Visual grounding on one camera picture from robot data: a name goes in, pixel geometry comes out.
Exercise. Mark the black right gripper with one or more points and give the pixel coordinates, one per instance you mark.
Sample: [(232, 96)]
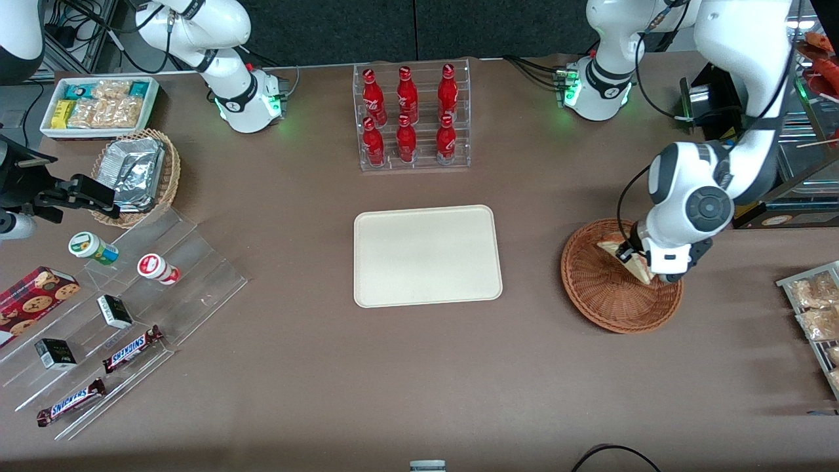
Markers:
[(14, 178)]

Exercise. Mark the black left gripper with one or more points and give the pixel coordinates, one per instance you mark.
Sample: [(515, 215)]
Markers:
[(630, 251)]

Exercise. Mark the triangular sandwich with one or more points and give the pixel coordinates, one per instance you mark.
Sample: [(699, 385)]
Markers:
[(637, 271)]

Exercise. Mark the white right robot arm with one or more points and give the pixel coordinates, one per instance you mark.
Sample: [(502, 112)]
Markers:
[(229, 98)]

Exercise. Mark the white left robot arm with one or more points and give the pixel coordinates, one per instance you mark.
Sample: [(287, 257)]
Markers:
[(741, 52)]

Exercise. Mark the light wicker basket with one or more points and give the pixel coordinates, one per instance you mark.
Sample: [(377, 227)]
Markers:
[(169, 177)]

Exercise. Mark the round brown wicker basket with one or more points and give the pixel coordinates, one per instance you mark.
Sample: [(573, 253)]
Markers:
[(609, 308)]

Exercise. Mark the cream rectangular tray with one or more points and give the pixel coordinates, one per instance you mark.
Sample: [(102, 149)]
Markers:
[(426, 255)]

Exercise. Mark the silver foil pack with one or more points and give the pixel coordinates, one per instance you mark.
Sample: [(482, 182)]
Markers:
[(134, 170)]

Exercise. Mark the green lid snack cup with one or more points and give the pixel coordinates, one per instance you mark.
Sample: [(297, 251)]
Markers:
[(88, 246)]

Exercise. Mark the clear cracker bag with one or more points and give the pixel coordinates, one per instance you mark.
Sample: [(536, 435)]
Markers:
[(108, 113)]

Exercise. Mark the yellow snack packet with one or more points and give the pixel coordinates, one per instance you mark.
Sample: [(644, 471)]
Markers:
[(61, 114)]

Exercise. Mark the red lid snack cup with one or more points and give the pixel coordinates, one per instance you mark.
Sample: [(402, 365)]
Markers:
[(154, 267)]

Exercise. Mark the teal snack packet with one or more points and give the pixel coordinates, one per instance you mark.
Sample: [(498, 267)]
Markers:
[(78, 90)]

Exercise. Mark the white rectangular snack bin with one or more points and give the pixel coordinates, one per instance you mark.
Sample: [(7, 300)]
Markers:
[(151, 105)]

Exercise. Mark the clear nut snack bag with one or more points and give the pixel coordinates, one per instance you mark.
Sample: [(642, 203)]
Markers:
[(819, 324), (813, 292)]

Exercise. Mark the small black box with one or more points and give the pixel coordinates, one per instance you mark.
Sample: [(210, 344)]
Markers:
[(115, 311), (56, 354)]

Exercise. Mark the red plaid cookie box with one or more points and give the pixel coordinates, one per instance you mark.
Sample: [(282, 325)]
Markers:
[(33, 301)]

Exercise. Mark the clear acrylic stepped display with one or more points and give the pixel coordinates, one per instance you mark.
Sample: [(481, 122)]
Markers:
[(196, 282)]

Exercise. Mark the black hot food case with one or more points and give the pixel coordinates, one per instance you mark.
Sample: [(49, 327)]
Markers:
[(704, 105)]

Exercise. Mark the Snickers bar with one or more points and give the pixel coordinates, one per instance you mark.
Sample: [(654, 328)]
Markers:
[(131, 349), (71, 402)]

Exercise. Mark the red food item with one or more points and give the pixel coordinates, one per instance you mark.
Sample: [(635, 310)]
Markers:
[(824, 62)]

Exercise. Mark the red cola bottle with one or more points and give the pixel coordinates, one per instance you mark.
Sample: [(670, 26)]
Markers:
[(373, 98), (406, 143), (446, 143), (373, 145), (407, 98), (448, 95)]

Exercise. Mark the clear acrylic bottle rack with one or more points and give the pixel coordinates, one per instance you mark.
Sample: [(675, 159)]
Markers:
[(423, 164)]

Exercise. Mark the small white object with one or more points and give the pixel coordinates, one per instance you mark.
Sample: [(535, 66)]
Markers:
[(427, 466)]

